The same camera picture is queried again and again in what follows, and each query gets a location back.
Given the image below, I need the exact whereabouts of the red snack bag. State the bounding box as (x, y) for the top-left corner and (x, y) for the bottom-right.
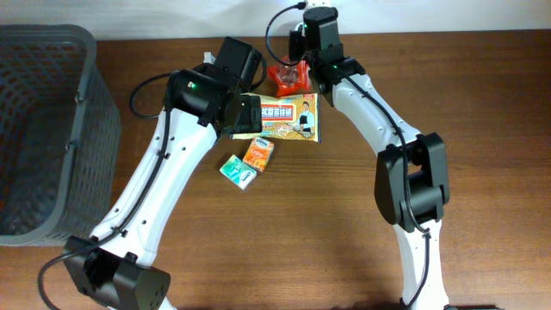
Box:
(268, 60), (312, 97)

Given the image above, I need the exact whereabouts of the beige wet wipes pack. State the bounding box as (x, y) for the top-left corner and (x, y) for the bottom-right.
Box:
(232, 93), (321, 143)

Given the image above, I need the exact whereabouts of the small orange packet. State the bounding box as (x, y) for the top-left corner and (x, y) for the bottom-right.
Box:
(243, 137), (275, 172)

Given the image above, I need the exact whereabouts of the small green tissue pack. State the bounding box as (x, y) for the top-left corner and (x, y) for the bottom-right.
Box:
(220, 155), (257, 190)

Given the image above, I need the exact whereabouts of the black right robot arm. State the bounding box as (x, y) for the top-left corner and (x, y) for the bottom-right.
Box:
(289, 1), (450, 309)

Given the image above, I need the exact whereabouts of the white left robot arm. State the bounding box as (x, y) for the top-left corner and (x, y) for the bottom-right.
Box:
(61, 37), (265, 309)

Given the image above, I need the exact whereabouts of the grey plastic mesh basket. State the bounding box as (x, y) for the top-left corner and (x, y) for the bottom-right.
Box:
(1, 25), (121, 247)

